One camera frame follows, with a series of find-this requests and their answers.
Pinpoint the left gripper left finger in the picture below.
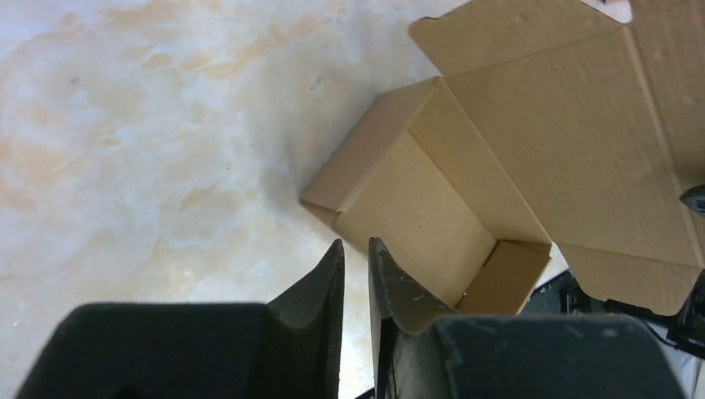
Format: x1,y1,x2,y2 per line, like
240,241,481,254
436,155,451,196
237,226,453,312
17,240,345,398

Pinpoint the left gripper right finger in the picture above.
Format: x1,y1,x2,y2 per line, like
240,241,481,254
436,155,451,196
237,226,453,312
368,237,684,398

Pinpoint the cardboard box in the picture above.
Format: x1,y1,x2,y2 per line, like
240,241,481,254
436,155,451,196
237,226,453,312
301,1,704,316

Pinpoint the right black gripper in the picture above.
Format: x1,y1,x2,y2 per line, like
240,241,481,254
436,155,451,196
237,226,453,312
674,185,705,358

